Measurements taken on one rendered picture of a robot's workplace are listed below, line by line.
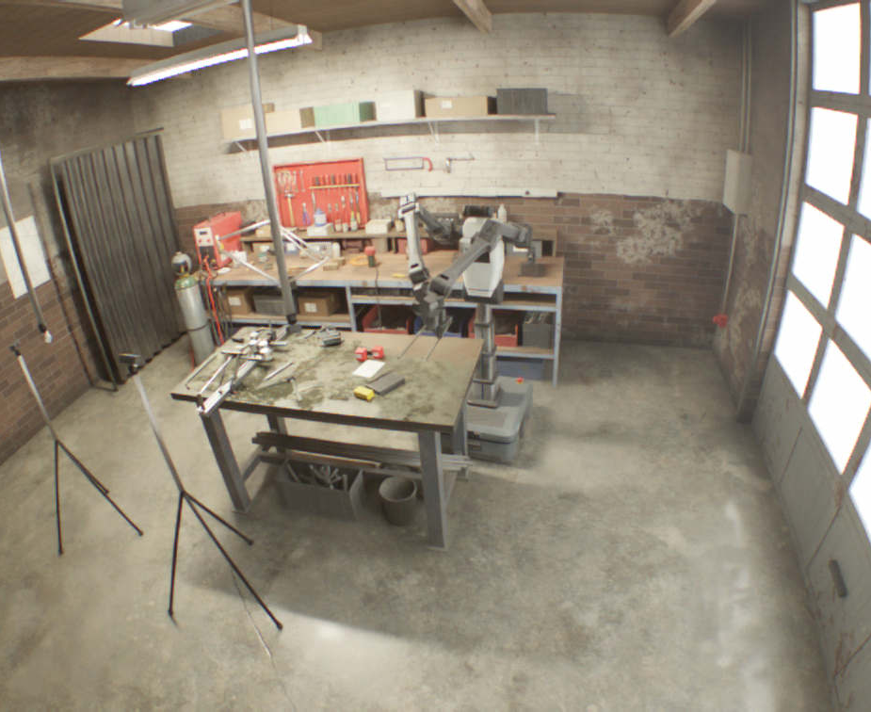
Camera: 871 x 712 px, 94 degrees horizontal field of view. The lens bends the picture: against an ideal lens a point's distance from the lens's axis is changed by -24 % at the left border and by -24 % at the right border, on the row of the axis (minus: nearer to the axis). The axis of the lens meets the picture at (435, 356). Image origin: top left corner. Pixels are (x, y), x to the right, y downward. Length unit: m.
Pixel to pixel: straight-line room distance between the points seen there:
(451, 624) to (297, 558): 0.92
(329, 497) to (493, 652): 1.23
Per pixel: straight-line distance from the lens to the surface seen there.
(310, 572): 2.86
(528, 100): 3.94
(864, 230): 2.72
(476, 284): 2.98
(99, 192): 5.07
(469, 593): 2.65
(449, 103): 4.03
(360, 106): 4.26
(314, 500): 3.05
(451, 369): 2.54
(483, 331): 3.14
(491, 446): 3.23
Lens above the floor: 2.17
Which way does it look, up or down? 29 degrees down
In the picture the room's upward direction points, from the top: 4 degrees counter-clockwise
